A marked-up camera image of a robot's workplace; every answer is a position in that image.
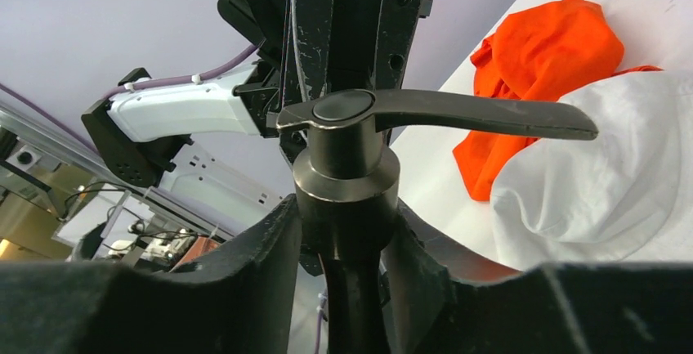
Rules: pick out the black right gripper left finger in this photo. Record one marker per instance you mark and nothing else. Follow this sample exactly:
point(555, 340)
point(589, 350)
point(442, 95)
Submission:
point(237, 298)

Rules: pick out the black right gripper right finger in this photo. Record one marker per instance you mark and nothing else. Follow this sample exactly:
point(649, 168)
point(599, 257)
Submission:
point(446, 298)

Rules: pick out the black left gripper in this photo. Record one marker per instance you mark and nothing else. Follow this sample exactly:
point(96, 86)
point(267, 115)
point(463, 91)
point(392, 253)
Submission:
point(309, 48)

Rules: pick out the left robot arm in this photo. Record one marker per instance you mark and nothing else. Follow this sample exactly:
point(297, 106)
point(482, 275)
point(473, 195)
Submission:
point(144, 129)

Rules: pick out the white bucket hat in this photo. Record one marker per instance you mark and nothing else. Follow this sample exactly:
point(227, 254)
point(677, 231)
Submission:
point(625, 196)

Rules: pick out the orange cloth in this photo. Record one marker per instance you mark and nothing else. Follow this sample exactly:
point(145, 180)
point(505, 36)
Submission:
point(539, 54)

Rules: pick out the aluminium frame rail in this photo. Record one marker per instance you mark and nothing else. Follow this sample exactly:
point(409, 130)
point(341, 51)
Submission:
point(55, 142)

